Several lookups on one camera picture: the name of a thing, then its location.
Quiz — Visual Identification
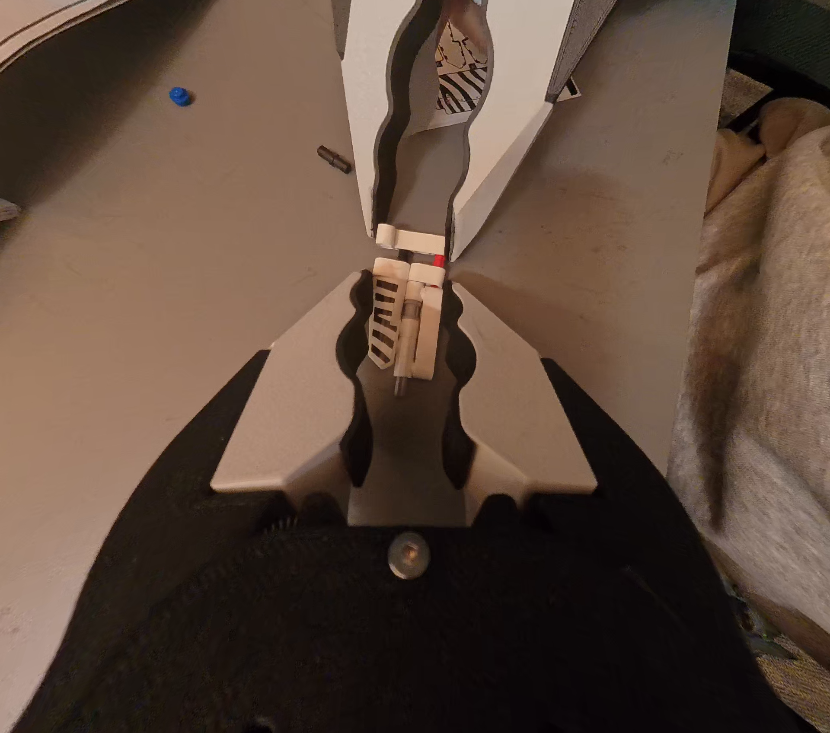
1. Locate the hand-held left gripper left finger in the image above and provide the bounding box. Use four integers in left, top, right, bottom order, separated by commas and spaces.
209, 270, 372, 513

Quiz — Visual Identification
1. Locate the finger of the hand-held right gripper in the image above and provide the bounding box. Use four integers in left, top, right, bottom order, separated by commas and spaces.
446, 0, 599, 262
339, 0, 448, 238

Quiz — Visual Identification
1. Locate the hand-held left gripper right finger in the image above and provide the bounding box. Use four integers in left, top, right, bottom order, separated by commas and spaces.
446, 284, 599, 513

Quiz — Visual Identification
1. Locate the white striped lego assembly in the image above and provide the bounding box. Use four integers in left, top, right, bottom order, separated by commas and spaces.
366, 253, 448, 398

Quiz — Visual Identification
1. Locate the white lego connector red pin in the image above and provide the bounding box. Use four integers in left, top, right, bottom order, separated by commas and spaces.
409, 253, 448, 287

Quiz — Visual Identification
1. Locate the white L-shaped lego beam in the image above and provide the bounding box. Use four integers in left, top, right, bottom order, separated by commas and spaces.
375, 224, 448, 254

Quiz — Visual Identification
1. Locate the zebra striped sticker sheet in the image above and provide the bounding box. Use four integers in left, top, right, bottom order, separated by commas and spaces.
316, 0, 582, 132

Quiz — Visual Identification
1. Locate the black office chair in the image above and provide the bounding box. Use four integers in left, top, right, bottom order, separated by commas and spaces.
720, 0, 830, 131

